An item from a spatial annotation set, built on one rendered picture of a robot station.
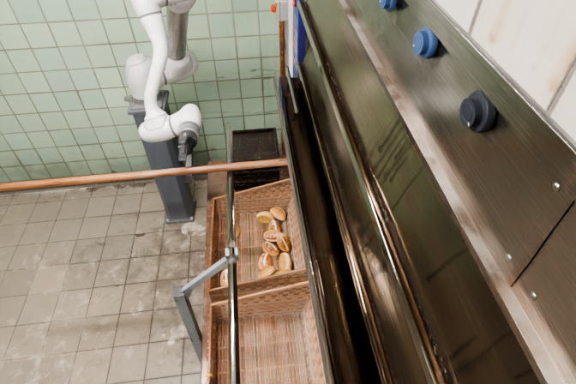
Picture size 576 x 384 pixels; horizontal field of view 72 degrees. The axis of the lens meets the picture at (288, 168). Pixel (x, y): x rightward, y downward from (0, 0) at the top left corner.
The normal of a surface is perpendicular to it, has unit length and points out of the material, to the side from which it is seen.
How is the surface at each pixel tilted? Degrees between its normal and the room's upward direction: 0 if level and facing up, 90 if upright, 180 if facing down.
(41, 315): 0
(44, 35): 90
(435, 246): 69
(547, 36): 90
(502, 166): 90
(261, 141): 0
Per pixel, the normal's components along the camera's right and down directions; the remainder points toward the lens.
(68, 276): 0.00, -0.72
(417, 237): -0.93, -0.16
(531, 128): -0.99, 0.09
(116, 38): 0.12, 0.69
